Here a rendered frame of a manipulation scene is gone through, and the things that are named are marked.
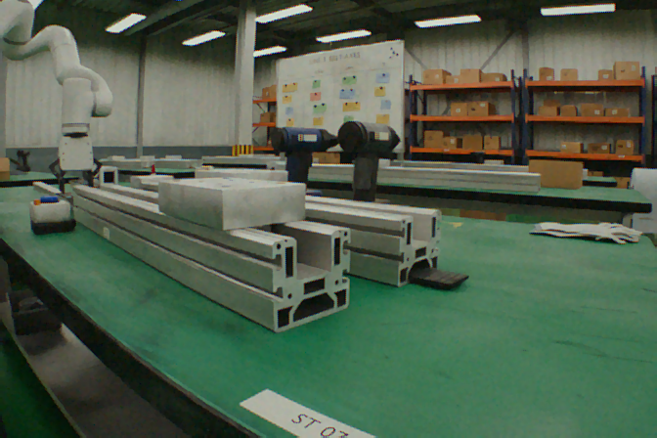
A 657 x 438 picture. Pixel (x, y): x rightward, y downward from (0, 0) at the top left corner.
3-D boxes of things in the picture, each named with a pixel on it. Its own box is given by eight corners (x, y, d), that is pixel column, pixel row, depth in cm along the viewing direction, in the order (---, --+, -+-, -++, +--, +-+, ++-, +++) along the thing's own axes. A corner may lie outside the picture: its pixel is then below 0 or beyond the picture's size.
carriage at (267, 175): (195, 203, 82) (195, 169, 81) (239, 199, 90) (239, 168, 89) (239, 212, 71) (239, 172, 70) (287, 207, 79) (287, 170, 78)
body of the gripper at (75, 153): (89, 132, 112) (89, 169, 113) (56, 132, 105) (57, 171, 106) (95, 131, 107) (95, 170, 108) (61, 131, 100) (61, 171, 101)
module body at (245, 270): (74, 219, 91) (72, 185, 90) (110, 216, 98) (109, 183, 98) (274, 333, 36) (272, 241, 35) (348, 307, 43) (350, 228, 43)
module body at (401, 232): (142, 213, 105) (141, 181, 104) (174, 210, 112) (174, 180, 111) (397, 287, 50) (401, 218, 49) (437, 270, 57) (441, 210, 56)
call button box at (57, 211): (30, 229, 77) (28, 200, 77) (71, 225, 84) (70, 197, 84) (35, 235, 72) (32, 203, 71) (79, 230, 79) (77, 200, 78)
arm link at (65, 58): (93, 68, 127) (110, 124, 115) (49, 65, 115) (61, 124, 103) (100, 47, 122) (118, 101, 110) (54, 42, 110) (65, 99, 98)
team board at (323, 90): (262, 241, 443) (264, 56, 425) (293, 235, 483) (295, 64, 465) (388, 266, 353) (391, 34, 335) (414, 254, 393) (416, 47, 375)
